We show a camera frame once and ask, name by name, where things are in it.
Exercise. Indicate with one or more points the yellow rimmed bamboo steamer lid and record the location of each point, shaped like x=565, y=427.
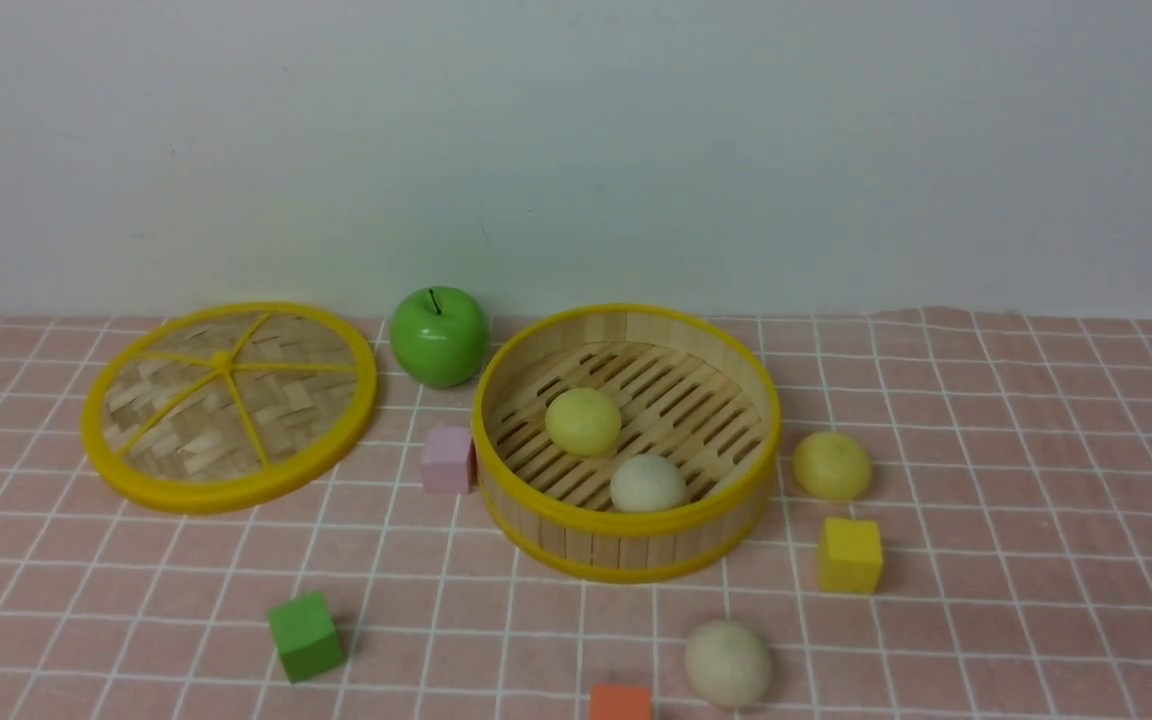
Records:
x=230, y=407

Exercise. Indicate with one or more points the yellow smooth bun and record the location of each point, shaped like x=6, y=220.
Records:
x=583, y=421

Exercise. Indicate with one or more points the orange cube block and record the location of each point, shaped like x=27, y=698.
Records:
x=620, y=702

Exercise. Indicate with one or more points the green cube block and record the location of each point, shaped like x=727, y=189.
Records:
x=305, y=637

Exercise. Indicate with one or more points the white pleated bun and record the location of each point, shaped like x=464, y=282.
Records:
x=647, y=483

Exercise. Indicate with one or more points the pink grid tablecloth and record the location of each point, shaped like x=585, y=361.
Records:
x=1013, y=493

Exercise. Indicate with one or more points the yellow cube block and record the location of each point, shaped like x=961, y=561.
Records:
x=849, y=556

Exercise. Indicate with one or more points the pink cube block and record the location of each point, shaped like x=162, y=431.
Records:
x=447, y=461

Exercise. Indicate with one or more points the green apple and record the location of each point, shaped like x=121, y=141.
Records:
x=439, y=336

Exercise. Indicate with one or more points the yellow pleated bun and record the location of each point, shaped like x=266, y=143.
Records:
x=832, y=467

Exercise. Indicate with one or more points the yellow rimmed bamboo steamer tray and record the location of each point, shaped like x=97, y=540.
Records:
x=687, y=391

